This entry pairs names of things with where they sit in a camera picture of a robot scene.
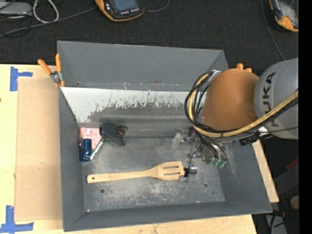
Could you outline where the silver tube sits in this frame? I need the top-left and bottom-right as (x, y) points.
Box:
(89, 139), (105, 160)

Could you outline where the brown cardboard board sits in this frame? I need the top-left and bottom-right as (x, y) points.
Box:
(13, 77), (64, 222)

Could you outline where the wooden slotted spatula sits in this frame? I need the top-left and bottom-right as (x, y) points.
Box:
(86, 160), (185, 184)

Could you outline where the blue shiny object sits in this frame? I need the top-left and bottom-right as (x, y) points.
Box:
(78, 138), (93, 162)

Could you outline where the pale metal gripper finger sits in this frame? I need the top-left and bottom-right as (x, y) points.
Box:
(178, 166), (198, 183)
(171, 128), (196, 150)

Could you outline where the grey metal bin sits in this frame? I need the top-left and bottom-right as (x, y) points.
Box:
(56, 40), (273, 232)

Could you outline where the pink packet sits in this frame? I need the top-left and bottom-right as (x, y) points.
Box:
(80, 127), (103, 144)

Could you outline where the dark grey rounded object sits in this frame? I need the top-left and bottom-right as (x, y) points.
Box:
(99, 121), (129, 147)

